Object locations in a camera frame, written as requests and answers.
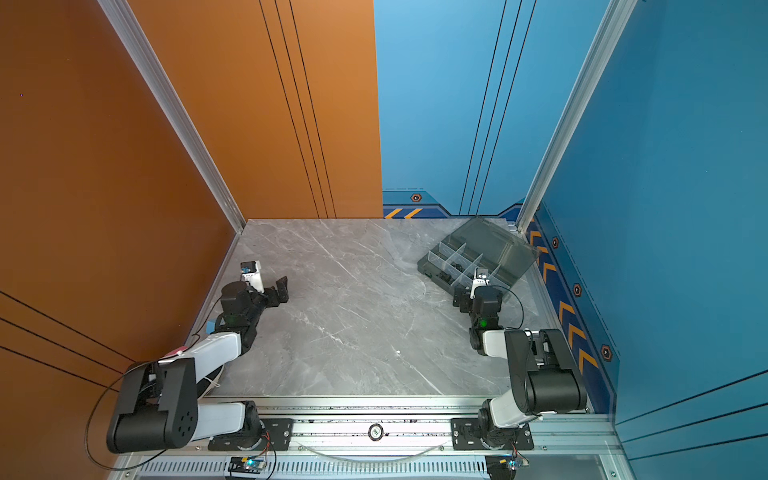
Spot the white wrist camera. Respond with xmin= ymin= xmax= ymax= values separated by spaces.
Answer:
xmin=470 ymin=267 xmax=489 ymax=299
xmin=240 ymin=260 xmax=265 ymax=293

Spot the green circuit board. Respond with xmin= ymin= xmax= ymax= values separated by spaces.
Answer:
xmin=485 ymin=456 xmax=530 ymax=480
xmin=227 ymin=457 xmax=267 ymax=476

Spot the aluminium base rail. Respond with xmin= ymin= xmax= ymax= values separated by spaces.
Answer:
xmin=110 ymin=396 xmax=633 ymax=479

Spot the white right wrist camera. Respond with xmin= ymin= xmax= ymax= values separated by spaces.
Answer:
xmin=470 ymin=267 xmax=489 ymax=299

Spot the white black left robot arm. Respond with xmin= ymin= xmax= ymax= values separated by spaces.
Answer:
xmin=106 ymin=276 xmax=289 ymax=454

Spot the green circuit board left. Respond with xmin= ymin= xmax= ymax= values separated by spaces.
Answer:
xmin=227 ymin=457 xmax=267 ymax=476

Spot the green circuit board right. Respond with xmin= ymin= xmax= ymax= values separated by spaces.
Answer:
xmin=485 ymin=456 xmax=530 ymax=480

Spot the aluminium frame post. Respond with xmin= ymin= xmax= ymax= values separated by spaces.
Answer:
xmin=514 ymin=0 xmax=638 ymax=236
xmin=98 ymin=0 xmax=246 ymax=234

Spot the clear grey compartment organizer box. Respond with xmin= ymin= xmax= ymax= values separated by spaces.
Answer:
xmin=417 ymin=218 xmax=539 ymax=294

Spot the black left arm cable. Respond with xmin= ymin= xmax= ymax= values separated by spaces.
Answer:
xmin=83 ymin=359 xmax=175 ymax=472

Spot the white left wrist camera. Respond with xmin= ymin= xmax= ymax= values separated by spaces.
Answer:
xmin=240 ymin=260 xmax=265 ymax=293

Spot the aluminium frame post left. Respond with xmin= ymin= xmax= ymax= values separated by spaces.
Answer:
xmin=98 ymin=0 xmax=246 ymax=234

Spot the aluminium frame post right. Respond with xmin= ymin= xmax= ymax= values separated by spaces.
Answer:
xmin=514 ymin=0 xmax=638 ymax=236

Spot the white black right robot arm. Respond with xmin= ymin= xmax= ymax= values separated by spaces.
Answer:
xmin=451 ymin=285 xmax=588 ymax=451

